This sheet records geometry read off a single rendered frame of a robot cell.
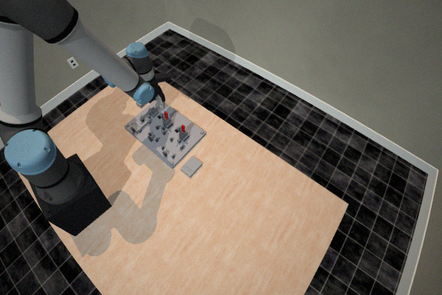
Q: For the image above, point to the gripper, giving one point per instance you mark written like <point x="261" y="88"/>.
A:
<point x="158" y="96"/>

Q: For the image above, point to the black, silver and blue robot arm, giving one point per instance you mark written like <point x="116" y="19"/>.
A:
<point x="28" y="147"/>

